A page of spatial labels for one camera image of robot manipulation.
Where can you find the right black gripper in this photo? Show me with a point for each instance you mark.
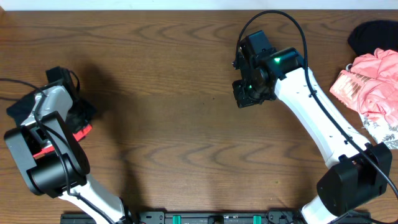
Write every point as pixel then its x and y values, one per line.
pixel 244 97

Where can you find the pink garment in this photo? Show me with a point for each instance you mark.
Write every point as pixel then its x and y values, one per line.
pixel 369 87

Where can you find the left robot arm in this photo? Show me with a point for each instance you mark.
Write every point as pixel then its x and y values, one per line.
pixel 50 122

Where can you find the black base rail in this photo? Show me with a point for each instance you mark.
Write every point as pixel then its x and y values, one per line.
pixel 270 217

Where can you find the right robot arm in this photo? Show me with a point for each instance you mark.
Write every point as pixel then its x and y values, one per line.
pixel 357 170

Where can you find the black leggings red waistband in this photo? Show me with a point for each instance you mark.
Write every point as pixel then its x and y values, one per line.
pixel 78 117

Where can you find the black garment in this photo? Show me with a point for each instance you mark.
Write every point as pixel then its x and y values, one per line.
pixel 372 35

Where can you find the white floral garment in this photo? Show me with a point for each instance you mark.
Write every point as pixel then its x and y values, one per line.
pixel 381 131

